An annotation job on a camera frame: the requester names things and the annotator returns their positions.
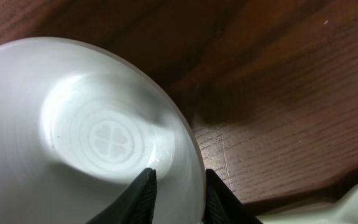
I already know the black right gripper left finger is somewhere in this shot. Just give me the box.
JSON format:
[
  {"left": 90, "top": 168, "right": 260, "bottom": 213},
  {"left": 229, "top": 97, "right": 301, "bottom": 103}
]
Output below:
[{"left": 86, "top": 167, "right": 157, "bottom": 224}]

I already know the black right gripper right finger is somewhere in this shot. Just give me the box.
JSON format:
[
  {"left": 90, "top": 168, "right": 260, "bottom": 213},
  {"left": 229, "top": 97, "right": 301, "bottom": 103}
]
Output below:
[{"left": 203, "top": 169, "right": 262, "bottom": 224}]

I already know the white plastic bowl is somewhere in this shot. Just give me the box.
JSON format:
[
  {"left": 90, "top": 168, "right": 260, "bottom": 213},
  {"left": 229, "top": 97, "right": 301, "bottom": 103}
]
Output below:
[{"left": 0, "top": 37, "right": 206, "bottom": 223}]

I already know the pale green spoon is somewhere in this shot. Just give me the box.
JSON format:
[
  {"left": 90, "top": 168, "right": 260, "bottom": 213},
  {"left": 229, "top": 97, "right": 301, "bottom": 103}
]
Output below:
[{"left": 257, "top": 184, "right": 358, "bottom": 224}]

